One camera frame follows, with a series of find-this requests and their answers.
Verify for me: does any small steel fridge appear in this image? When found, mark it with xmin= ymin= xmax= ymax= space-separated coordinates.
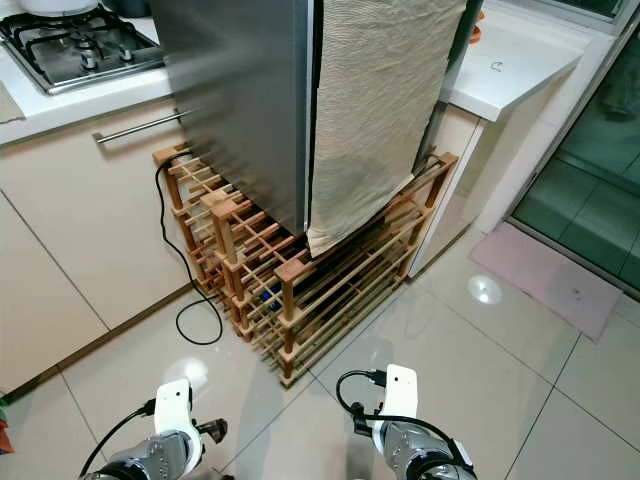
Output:
xmin=150 ymin=0 xmax=486 ymax=259

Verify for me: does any wooden slatted rack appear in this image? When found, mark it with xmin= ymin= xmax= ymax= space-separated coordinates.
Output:
xmin=153 ymin=143 xmax=459 ymax=389

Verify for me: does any cream kitchen cabinet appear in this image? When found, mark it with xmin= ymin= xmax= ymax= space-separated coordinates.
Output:
xmin=0 ymin=50 xmax=216 ymax=396

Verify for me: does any pink floor mat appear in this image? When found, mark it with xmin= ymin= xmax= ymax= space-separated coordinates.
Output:
xmin=468 ymin=222 xmax=623 ymax=344

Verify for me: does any beige wrinkled cloth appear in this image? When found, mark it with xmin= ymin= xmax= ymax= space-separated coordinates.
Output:
xmin=305 ymin=0 xmax=469 ymax=258

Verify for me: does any beige counter mat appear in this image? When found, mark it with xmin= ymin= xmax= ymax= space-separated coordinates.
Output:
xmin=0 ymin=85 xmax=26 ymax=126

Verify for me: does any white topped side cabinet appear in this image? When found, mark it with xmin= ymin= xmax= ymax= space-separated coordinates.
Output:
xmin=410 ymin=0 xmax=616 ymax=276

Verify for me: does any steel gas stove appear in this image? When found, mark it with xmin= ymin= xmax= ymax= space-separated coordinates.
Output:
xmin=0 ymin=10 xmax=166 ymax=96

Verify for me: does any white lidded cooking pot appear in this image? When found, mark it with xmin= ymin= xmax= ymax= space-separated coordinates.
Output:
xmin=15 ymin=0 xmax=101 ymax=19

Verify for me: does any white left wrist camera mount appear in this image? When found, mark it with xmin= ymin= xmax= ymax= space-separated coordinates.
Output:
xmin=155 ymin=378 xmax=199 ymax=466

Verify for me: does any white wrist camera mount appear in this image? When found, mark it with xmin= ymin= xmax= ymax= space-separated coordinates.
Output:
xmin=155 ymin=378 xmax=199 ymax=466
xmin=380 ymin=364 xmax=419 ymax=446

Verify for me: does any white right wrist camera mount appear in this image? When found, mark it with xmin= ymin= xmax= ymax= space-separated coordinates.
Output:
xmin=380 ymin=364 xmax=419 ymax=446

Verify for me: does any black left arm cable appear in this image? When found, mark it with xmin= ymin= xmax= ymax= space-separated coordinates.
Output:
xmin=80 ymin=398 xmax=158 ymax=480

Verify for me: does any black fridge power cord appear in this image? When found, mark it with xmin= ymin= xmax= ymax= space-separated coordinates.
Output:
xmin=155 ymin=158 xmax=223 ymax=347

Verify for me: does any white door frame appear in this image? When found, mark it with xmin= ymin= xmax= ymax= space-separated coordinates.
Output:
xmin=470 ymin=30 xmax=640 ymax=236

